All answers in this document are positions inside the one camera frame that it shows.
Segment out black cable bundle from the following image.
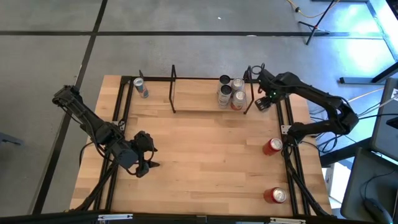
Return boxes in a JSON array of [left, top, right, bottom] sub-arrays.
[[308, 105, 398, 155]]

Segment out black tripod stand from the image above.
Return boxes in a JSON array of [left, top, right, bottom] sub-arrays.
[[297, 0, 340, 47]]

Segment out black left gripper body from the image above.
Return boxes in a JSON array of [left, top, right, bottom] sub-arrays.
[[132, 130, 155, 179]]

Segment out black framed desk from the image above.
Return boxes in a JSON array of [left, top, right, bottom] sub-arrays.
[[338, 0, 398, 85]]

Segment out white cable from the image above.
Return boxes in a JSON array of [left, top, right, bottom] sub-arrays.
[[347, 86, 398, 104]]

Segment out pink white Spindrift can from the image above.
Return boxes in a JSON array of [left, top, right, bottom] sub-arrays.
[[230, 90, 248, 112]]

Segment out blue silver Red Bull can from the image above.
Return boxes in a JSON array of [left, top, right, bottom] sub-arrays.
[[132, 77, 150, 99]]

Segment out grey desk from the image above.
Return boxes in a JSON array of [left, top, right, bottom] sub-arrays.
[[340, 147, 398, 224]]

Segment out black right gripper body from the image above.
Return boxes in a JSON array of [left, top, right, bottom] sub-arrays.
[[254, 94, 277, 112]]

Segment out yellow cable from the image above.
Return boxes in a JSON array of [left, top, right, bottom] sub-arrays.
[[286, 0, 331, 19]]

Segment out black frame wooden shelf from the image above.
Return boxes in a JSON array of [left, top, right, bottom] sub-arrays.
[[169, 64, 256, 115]]

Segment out black aluminium table frame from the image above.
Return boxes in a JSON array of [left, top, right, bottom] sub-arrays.
[[70, 70, 335, 218]]

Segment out black computer mouse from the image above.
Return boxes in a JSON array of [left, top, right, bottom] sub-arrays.
[[363, 198, 394, 224]]

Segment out red soda can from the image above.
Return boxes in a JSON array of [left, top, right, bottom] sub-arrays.
[[262, 138, 284, 157], [263, 187, 288, 205]]

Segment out grey flat panel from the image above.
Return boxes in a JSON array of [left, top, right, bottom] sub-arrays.
[[369, 77, 398, 162]]

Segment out silver topped beverage can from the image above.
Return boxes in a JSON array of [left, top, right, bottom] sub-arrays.
[[230, 77, 246, 93]]

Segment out grey chair leg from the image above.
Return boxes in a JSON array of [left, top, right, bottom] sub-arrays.
[[0, 131, 25, 147]]

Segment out black rig crossbeam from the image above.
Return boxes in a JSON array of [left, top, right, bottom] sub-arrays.
[[0, 210, 398, 224]]

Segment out silver metal bracket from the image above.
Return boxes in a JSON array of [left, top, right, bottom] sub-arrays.
[[97, 213, 134, 222], [269, 217, 307, 224]]

